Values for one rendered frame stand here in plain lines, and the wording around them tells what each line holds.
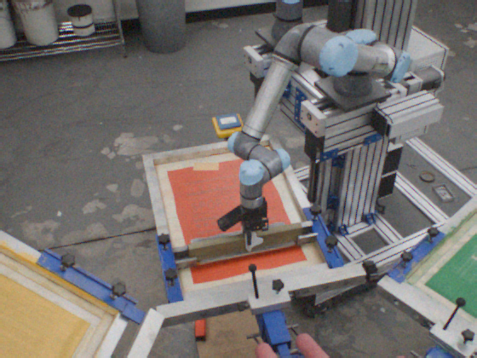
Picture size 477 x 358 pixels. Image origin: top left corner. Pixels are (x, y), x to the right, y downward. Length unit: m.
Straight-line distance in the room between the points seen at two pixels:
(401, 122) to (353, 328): 1.18
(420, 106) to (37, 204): 2.44
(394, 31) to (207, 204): 1.06
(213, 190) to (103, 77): 2.77
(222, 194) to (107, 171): 1.78
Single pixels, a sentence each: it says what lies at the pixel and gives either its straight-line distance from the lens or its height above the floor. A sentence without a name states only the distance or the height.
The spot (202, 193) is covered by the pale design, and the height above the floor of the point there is 0.96.
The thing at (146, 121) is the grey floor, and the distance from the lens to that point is 4.34.
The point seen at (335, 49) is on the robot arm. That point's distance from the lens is 1.76.
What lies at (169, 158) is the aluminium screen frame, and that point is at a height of 0.98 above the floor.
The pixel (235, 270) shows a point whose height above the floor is 0.96.
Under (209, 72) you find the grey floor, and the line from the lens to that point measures 4.86.
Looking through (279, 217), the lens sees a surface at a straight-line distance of 2.18.
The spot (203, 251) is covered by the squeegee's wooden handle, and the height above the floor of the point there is 1.04.
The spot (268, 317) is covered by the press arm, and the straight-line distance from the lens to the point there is 1.79.
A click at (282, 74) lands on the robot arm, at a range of 1.86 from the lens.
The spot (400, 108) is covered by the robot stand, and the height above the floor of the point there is 1.18.
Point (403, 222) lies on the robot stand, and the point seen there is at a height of 0.21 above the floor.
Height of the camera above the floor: 2.51
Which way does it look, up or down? 44 degrees down
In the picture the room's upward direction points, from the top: 1 degrees counter-clockwise
